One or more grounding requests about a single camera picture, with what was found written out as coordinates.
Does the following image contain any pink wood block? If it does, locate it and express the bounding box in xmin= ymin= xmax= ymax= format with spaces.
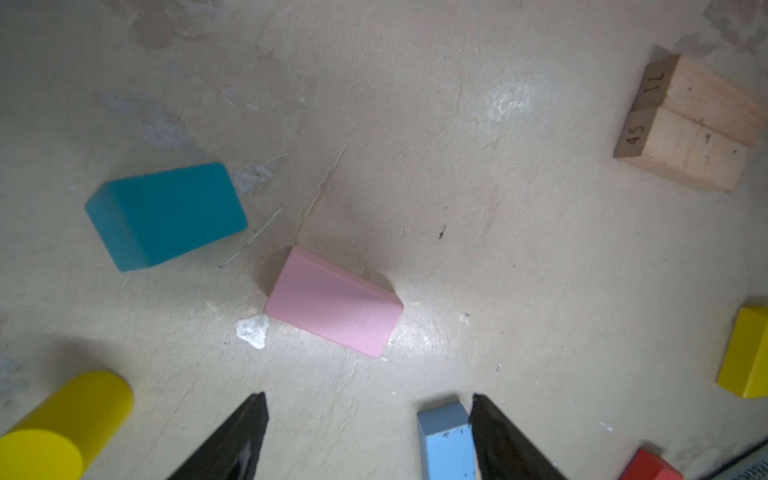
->
xmin=264 ymin=246 xmax=404 ymax=358

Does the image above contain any natural wood block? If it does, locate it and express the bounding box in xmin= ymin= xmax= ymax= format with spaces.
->
xmin=614 ymin=107 xmax=750 ymax=192
xmin=631 ymin=54 xmax=767 ymax=148

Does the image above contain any light blue wood block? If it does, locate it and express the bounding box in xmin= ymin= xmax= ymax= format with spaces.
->
xmin=417 ymin=402 xmax=476 ymax=480

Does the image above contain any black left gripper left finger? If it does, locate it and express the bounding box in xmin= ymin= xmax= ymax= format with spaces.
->
xmin=168 ymin=392 xmax=269 ymax=480

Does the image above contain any red wood block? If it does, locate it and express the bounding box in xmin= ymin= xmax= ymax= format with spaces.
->
xmin=619 ymin=448 xmax=683 ymax=480

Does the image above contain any yellow wood cylinder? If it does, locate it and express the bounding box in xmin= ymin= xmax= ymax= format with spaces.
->
xmin=1 ymin=371 xmax=134 ymax=479

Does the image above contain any teal wood block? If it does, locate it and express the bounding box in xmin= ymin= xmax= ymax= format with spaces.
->
xmin=85 ymin=162 xmax=248 ymax=272

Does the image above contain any yellow rectangular wood block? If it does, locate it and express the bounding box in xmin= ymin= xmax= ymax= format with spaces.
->
xmin=717 ymin=307 xmax=767 ymax=399

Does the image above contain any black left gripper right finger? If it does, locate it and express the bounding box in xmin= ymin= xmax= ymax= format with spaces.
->
xmin=469 ymin=393 xmax=566 ymax=480

